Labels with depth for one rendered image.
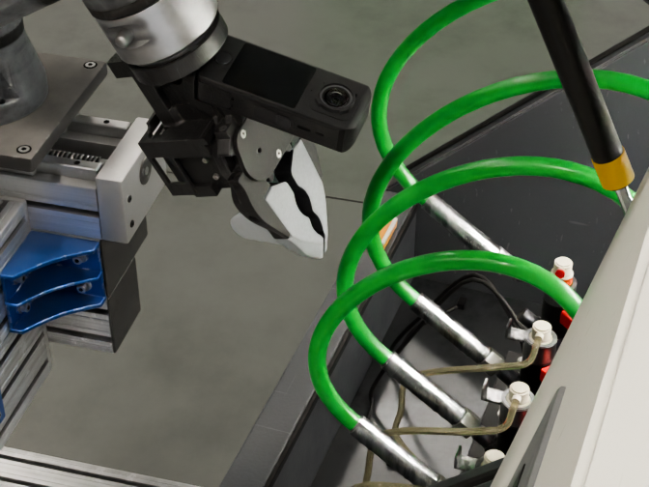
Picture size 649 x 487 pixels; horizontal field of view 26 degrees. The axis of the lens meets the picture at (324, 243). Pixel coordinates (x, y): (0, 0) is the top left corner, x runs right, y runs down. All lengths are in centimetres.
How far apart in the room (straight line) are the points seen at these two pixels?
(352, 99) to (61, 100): 79
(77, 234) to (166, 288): 135
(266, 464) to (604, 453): 84
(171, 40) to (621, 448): 50
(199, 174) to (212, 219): 221
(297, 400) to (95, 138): 49
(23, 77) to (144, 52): 73
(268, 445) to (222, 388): 145
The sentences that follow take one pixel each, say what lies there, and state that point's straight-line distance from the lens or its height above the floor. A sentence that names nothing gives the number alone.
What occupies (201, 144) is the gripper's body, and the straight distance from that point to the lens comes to 97.
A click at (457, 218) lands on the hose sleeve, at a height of 116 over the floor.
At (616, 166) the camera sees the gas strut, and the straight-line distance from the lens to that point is 80.
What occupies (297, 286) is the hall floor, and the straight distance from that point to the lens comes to 301.
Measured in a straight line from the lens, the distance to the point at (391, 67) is 119.
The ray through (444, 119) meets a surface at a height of 132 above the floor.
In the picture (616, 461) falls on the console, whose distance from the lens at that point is 51.
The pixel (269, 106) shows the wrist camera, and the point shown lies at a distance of 93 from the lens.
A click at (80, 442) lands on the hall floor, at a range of 271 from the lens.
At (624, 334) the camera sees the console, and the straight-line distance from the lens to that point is 56.
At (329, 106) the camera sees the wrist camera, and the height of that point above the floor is 142.
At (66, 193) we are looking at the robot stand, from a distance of 165.
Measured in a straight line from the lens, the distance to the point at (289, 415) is 137.
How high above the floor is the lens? 191
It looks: 38 degrees down
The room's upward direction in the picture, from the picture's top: straight up
